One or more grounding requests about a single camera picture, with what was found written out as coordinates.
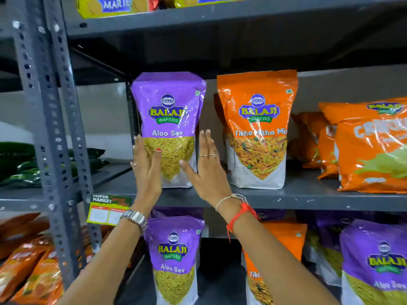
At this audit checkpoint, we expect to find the orange brown snack packet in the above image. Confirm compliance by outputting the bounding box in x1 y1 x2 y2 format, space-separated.
10 248 65 305
0 212 50 261
0 236 53 303

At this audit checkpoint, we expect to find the green and white shelf label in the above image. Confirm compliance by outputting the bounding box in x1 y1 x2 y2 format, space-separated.
86 194 133 227

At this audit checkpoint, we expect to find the purple noodle snack packet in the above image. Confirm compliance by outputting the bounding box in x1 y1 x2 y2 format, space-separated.
339 219 407 305
254 209 287 222
151 207 204 219
144 215 205 305
131 72 207 189
314 211 344 287

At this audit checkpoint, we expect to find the large orange chips bag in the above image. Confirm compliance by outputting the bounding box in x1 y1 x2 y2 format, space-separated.
319 97 407 194
317 123 340 180
287 112 328 169

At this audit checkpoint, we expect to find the orange mixed snack packet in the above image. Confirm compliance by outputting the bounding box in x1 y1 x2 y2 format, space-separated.
242 220 308 305
217 70 299 190
213 93 230 171

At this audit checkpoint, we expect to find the silver wristwatch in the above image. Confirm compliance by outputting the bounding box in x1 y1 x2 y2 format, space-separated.
120 210 149 235

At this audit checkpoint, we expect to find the red thread bracelet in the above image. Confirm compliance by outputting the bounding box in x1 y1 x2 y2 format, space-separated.
226 202 260 242

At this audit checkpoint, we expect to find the dark green snack packet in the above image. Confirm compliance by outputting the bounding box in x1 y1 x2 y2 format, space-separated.
0 142 106 165
0 158 110 188

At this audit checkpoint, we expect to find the person's right forearm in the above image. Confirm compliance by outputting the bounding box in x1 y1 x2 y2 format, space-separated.
219 200 341 305

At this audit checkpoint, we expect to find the person's left hand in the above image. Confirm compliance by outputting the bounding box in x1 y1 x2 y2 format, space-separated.
130 135 163 213

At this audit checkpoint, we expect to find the person's right hand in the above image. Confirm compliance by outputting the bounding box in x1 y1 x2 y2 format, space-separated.
179 129 238 207

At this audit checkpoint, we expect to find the white thread bracelet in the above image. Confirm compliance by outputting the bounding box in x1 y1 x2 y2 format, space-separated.
215 194 249 212

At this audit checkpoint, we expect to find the grey metal shelf rack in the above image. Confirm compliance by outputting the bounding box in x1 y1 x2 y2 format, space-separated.
0 0 81 291
41 0 407 305

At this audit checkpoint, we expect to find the yellow biscuit pack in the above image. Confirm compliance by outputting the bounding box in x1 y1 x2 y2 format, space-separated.
163 0 262 9
76 0 159 19

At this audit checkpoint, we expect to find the person's left forearm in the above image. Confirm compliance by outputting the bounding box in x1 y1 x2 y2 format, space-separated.
57 216 147 305

